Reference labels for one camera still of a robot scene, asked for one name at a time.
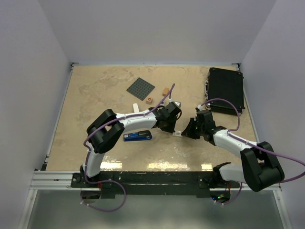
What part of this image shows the wooden letter cube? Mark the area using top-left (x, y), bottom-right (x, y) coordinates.
top-left (146, 97), bottom-right (153, 104)

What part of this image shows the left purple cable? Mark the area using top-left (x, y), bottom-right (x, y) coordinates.
top-left (82, 83), bottom-right (176, 212)

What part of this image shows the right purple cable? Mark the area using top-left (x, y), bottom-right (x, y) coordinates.
top-left (199, 98), bottom-right (305, 206)

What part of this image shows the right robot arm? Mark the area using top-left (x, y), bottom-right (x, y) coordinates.
top-left (182, 110), bottom-right (285, 192)

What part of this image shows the aluminium rail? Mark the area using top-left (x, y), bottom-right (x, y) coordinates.
top-left (30, 171), bottom-right (282, 191)

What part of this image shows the black base frame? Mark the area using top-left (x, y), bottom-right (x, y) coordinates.
top-left (71, 171), bottom-right (233, 198)

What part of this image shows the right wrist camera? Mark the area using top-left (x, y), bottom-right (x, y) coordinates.
top-left (195, 105), bottom-right (204, 112)

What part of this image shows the white staple box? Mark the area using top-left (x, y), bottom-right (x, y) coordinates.
top-left (172, 131), bottom-right (182, 137)

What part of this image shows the plain wooden block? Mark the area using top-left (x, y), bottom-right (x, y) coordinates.
top-left (163, 87), bottom-right (169, 96)

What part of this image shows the black case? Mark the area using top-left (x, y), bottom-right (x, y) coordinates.
top-left (205, 67), bottom-right (245, 115)

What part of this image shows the white stapler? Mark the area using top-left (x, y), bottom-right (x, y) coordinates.
top-left (132, 103), bottom-right (139, 113)

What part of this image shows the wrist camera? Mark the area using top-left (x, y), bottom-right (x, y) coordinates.
top-left (195, 105), bottom-right (204, 112)
top-left (168, 98), bottom-right (182, 109)

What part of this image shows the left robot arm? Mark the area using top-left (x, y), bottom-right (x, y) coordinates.
top-left (81, 101), bottom-right (182, 187)

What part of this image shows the purple cable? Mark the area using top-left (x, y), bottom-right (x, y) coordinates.
top-left (82, 83), bottom-right (176, 212)
top-left (199, 98), bottom-right (305, 206)

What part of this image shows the grey studded baseplate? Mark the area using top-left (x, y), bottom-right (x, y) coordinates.
top-left (126, 77), bottom-right (155, 101)

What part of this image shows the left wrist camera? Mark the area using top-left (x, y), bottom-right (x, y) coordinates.
top-left (168, 98), bottom-right (182, 109)

